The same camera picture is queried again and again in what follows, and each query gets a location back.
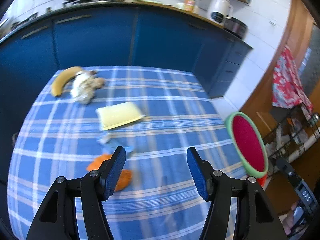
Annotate yellow tin can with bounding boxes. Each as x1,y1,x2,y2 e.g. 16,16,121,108
183,0,196,12

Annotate black wire rack cart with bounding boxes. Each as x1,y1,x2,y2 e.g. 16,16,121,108
263,105,319,176

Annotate white electric kettle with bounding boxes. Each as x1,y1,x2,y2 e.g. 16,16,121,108
206,0,233,26

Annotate wooden door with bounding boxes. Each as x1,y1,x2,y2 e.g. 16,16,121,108
240,0,314,136

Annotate blue kitchen cabinets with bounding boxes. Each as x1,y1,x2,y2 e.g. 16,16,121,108
1,2,252,183

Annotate white tissue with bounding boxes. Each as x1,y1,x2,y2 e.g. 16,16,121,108
70,70,95,105

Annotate blue plaid tablecloth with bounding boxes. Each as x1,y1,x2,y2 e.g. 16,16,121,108
7,66,246,239

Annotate pale yellow sponge cloth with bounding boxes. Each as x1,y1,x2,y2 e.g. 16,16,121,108
95,102,145,131

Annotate red basin green rim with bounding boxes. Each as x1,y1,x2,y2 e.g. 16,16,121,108
225,112,268,179

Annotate red floral cloth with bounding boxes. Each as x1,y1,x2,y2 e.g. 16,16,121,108
272,45,313,115

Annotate ginger root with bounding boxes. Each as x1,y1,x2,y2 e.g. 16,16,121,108
90,70,106,89

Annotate yellow banana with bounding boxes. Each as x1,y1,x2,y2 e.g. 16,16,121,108
51,66,82,97

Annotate person's right hand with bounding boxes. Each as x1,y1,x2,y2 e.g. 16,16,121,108
282,202,298,235

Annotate red plastic stool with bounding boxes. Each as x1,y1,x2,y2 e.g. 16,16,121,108
257,175,267,187

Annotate orange foam fruit net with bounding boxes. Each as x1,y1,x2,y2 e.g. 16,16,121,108
86,154,133,192

